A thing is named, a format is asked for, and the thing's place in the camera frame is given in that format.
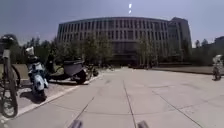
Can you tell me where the row of trees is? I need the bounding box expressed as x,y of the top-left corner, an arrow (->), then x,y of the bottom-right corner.
0,33 -> 224,68

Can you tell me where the large curved grey building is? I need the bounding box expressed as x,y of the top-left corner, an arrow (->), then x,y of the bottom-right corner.
55,16 -> 193,66

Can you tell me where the grey concrete slab pavement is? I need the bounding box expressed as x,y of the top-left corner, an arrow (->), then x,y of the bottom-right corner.
2,67 -> 224,128

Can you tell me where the dark scooter with grey seat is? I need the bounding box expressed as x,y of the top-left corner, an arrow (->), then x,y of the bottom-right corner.
44,53 -> 89,85

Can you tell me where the grey paved parking strip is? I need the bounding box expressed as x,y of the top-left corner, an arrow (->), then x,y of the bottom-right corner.
0,78 -> 81,118

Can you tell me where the robot's own part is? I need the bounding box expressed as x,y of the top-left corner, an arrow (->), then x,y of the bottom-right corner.
137,120 -> 150,128
67,119 -> 83,128

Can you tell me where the white and blue scooter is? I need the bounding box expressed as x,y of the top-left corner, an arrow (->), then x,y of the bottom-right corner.
25,46 -> 50,98

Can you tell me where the pale kerb strip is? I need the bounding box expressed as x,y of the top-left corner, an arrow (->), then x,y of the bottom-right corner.
0,73 -> 103,124

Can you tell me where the grass strip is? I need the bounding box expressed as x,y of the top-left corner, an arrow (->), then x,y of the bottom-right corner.
151,65 -> 224,76

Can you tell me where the person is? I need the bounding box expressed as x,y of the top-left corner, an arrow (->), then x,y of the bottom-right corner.
211,54 -> 224,81

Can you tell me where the bicycle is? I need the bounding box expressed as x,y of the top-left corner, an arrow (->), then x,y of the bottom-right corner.
0,34 -> 22,119

